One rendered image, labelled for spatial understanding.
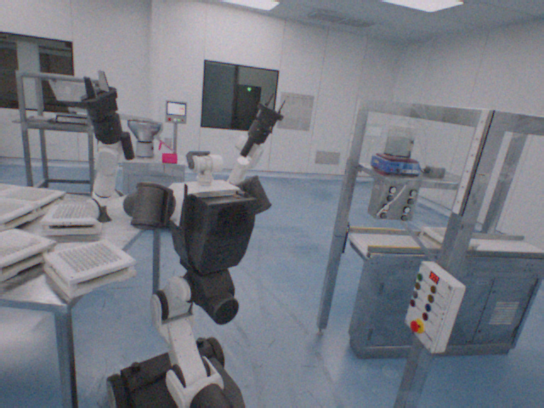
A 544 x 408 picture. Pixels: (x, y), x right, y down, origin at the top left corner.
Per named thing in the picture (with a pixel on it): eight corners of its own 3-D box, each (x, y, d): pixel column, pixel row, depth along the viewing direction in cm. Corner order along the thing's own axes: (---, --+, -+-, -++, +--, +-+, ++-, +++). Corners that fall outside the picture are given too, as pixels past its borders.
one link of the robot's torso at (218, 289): (240, 320, 134) (244, 280, 128) (211, 331, 126) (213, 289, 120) (205, 286, 154) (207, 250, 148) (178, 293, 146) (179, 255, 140)
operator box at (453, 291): (430, 354, 116) (451, 286, 108) (404, 321, 132) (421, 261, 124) (446, 353, 117) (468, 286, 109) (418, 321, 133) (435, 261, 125)
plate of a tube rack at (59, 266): (42, 258, 131) (42, 253, 130) (106, 243, 149) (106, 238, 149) (69, 286, 117) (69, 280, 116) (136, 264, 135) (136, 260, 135)
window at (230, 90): (200, 127, 630) (204, 59, 595) (200, 127, 631) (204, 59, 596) (272, 133, 672) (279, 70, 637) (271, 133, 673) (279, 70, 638)
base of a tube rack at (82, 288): (43, 270, 133) (42, 264, 132) (107, 253, 151) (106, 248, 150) (70, 298, 118) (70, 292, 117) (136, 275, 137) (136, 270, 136)
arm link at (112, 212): (123, 218, 142) (154, 211, 129) (93, 229, 132) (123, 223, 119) (113, 191, 140) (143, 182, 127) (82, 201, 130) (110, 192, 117)
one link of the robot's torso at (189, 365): (218, 382, 161) (194, 283, 170) (178, 403, 149) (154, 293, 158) (204, 381, 173) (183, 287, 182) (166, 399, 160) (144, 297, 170)
